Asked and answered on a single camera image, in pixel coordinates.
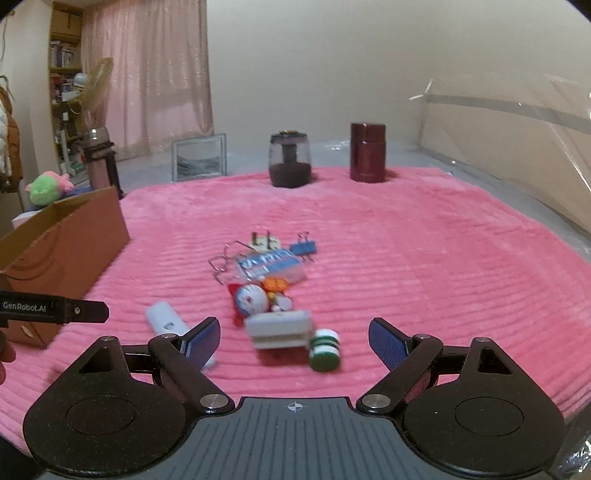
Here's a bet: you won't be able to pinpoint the standing fan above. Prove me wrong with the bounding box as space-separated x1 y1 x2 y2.
69 57 115 134

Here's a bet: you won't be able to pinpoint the blue cat figure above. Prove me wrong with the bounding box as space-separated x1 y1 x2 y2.
228 276 293 329

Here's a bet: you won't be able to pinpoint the metal wire holder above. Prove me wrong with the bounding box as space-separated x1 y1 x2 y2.
208 241 252 283

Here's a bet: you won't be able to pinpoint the green and white discs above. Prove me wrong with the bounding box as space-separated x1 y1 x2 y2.
308 328 342 372

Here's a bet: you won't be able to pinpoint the wooden bookshelf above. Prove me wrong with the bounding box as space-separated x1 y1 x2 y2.
47 0 85 171

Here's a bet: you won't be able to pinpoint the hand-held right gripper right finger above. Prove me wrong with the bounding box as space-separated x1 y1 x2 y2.
355 316 527 417

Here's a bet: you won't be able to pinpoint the dark glass jar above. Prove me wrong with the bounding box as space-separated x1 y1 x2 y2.
269 131 312 188

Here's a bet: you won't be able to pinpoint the clear plastic cover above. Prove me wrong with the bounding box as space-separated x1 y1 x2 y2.
409 71 591 232

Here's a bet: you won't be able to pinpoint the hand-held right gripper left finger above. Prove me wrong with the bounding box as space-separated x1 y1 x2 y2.
60 316 235 417

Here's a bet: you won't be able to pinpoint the silver picture frame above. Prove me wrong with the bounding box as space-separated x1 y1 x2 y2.
171 134 228 184

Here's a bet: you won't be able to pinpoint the pink ribbed blanket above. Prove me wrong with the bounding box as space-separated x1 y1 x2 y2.
0 166 591 457

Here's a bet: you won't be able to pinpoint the orange jacket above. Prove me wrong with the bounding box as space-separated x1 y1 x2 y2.
0 85 24 182

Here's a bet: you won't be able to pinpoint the blue binder clip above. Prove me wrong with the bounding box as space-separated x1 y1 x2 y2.
288 232 319 263

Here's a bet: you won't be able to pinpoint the blue dental floss box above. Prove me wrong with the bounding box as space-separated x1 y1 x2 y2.
235 250 308 283

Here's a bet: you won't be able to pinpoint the pink curtain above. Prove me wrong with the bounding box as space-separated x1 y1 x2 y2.
81 0 215 160

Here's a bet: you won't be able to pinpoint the white rectangular gadget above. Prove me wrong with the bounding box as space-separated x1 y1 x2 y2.
244 310 315 352

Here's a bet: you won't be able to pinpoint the white stick dongle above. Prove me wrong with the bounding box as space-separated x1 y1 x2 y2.
145 300 218 370

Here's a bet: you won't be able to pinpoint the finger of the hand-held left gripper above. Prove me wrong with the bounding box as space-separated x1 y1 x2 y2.
66 299 110 324

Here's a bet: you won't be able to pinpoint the person's left hand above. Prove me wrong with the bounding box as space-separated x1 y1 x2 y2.
0 333 17 387

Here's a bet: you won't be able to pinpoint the green and pink plush toy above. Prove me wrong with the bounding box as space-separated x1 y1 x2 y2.
25 171 72 206

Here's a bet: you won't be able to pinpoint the maroon thermos flask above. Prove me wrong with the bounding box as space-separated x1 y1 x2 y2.
349 122 387 182

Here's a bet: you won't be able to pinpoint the brown cardboard box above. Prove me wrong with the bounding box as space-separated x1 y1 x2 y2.
0 186 131 347

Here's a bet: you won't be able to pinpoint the white three-pin plug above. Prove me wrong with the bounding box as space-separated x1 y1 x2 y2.
249 231 281 252

